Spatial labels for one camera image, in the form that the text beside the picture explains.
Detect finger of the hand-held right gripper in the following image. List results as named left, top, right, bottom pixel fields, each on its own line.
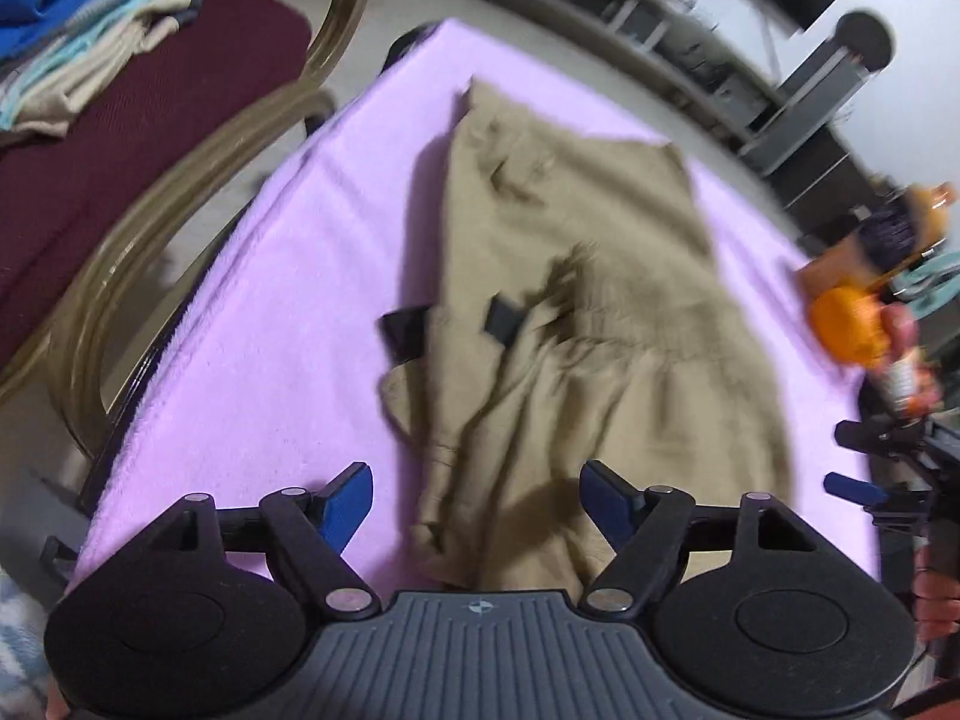
left=835, top=420, right=931, bottom=460
left=823, top=471, right=931, bottom=537

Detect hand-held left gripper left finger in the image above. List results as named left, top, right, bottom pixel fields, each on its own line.
left=142, top=463, right=380, bottom=614

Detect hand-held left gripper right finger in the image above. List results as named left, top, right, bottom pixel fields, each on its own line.
left=581, top=459, right=818, bottom=614

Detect khaki pants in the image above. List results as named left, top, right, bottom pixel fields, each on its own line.
left=376, top=75, right=797, bottom=592

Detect stack of folded clothes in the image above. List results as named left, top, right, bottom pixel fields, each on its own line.
left=0, top=0, right=205, bottom=149

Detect person's right hand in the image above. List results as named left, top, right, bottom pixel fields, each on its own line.
left=911, top=546, right=960, bottom=646

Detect pink fleece blanket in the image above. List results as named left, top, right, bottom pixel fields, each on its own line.
left=66, top=18, right=880, bottom=601

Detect dark bottle with orange cap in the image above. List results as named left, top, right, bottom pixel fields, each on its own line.
left=855, top=184, right=957, bottom=278

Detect dark cabinet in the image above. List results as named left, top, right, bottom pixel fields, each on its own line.
left=772, top=124, right=890, bottom=241

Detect grey column with black disc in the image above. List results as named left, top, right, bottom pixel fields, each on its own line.
left=739, top=11, right=897, bottom=173

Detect blue white plaid cloth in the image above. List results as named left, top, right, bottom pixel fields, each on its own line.
left=0, top=566, right=57, bottom=720

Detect grey shelf unit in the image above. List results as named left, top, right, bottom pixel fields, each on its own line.
left=472, top=0, right=785, bottom=155

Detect maroon chair with gold frame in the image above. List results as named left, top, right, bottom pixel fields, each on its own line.
left=0, top=0, right=395, bottom=466

